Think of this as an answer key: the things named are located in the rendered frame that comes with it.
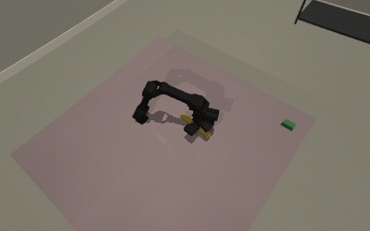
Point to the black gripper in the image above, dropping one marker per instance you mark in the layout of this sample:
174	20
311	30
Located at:
192	128

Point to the small green block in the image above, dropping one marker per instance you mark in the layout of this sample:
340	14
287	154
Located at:
288	124

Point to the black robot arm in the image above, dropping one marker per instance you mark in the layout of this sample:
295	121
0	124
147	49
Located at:
196	103

